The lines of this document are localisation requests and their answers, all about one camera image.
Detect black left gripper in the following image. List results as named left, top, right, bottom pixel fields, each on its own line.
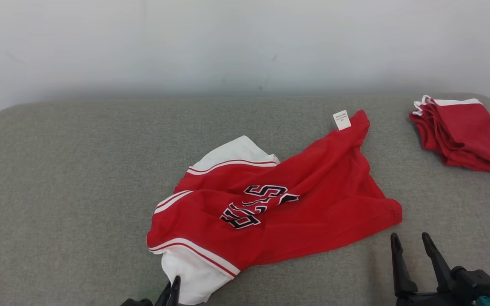
left=120, top=275, right=182, bottom=306

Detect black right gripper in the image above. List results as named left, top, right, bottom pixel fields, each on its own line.
left=390, top=232, right=463, bottom=306

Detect red white basketball jersey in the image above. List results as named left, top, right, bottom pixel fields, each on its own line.
left=146, top=109, right=403, bottom=306

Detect red shorts with white trim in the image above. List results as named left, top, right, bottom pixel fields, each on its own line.
left=409, top=94, right=490, bottom=174

